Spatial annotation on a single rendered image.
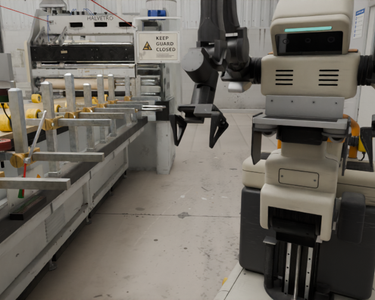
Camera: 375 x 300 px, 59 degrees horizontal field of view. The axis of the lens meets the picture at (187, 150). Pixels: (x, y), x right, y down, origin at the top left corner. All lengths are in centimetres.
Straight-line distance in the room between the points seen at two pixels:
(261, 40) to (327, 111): 922
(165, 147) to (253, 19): 699
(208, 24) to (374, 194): 86
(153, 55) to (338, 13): 293
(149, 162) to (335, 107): 323
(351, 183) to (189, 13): 917
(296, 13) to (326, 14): 8
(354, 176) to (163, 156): 281
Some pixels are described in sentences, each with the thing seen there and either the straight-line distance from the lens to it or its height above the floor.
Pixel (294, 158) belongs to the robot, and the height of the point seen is 90.
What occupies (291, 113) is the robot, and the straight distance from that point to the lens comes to 105.
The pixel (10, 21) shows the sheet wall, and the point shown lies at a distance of 1173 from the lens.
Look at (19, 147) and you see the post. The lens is 141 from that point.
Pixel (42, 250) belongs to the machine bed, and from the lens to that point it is 218.
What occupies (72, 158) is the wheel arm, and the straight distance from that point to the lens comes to 137.
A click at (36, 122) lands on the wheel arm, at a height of 95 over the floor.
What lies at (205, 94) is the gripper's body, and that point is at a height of 112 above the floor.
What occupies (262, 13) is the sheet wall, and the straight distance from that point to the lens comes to 1034.
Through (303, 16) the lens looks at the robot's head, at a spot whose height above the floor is 132.
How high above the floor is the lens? 117
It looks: 13 degrees down
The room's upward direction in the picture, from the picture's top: straight up
